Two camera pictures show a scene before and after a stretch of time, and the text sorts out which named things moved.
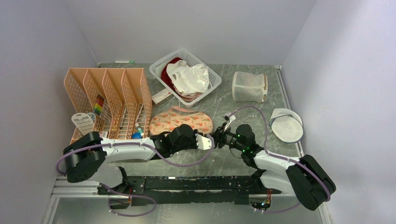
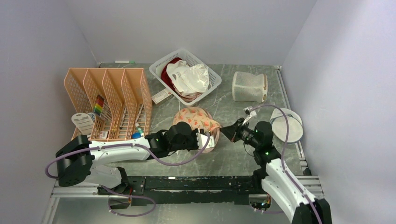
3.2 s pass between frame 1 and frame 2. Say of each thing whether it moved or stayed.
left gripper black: stayed
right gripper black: moved
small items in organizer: stayed
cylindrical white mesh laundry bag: stayed
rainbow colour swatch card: stayed
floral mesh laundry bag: moved
